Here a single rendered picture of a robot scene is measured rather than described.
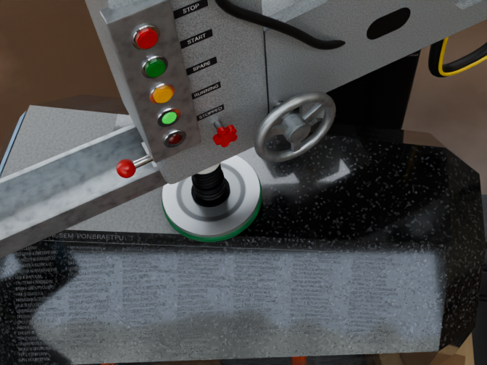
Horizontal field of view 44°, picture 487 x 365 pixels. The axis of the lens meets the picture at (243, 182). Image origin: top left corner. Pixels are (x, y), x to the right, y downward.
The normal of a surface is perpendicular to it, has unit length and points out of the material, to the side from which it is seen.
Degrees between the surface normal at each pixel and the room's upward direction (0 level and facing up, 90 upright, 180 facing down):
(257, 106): 90
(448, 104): 0
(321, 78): 90
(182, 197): 0
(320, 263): 45
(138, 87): 90
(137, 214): 0
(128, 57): 90
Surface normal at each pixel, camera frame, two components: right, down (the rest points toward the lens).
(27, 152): -0.07, -0.53
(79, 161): 0.46, 0.73
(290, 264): -0.11, 0.22
